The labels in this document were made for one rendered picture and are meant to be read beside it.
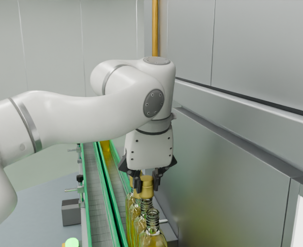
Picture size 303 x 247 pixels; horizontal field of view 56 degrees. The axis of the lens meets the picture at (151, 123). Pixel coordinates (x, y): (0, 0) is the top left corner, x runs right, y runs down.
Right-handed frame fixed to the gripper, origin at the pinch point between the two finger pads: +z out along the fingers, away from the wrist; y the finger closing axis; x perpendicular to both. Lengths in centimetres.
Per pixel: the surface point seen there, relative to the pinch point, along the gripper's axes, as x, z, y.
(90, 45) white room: -571, 114, -29
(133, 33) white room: -577, 88, -123
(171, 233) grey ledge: -11.6, 34.6, -13.8
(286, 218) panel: 27.5, -15.5, -11.3
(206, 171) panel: 5.5, -5.8, -11.7
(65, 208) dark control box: -43, 48, 21
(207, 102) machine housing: -1.2, -18.9, -12.5
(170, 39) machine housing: -35.9, -24.0, -15.2
